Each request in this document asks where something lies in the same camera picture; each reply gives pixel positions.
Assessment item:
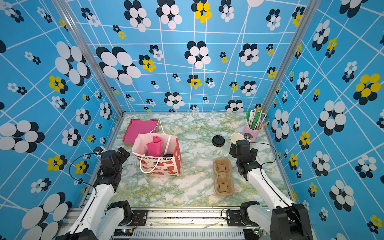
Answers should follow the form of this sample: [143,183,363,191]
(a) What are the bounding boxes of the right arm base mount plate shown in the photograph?
[222,209,271,228]

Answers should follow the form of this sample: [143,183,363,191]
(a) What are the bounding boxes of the left aluminium corner post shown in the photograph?
[52,1,124,118]

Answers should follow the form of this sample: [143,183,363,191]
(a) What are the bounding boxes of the red white paper gift bag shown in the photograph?
[132,120,182,177]

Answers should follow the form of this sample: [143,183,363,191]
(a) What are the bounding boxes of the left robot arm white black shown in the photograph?
[56,147,133,240]

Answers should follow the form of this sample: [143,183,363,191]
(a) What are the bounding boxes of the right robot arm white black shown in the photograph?
[230,140,313,240]

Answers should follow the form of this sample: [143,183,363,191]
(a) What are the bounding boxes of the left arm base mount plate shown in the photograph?
[119,210,149,227]

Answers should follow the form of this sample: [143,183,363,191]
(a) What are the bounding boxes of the pink straw holder cup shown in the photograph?
[243,125,262,143]

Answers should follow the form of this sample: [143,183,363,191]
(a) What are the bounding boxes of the brown cardboard napkin tray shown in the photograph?
[122,119,160,147]

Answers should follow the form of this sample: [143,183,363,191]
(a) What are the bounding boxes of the brown pulp cup carrier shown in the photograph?
[213,158,235,197]

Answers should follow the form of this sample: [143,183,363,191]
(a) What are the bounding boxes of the aluminium corner post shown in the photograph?
[52,1,124,118]
[262,0,321,112]

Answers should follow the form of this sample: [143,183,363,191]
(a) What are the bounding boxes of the white paper cup stack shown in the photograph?
[230,133,244,144]

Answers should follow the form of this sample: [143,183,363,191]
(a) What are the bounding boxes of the single pink napkin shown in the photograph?
[147,136,162,157]

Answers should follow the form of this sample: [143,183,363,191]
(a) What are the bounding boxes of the right aluminium corner post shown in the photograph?
[262,0,321,112]

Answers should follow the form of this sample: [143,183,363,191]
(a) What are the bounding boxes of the aluminium front rail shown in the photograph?
[56,206,317,240]

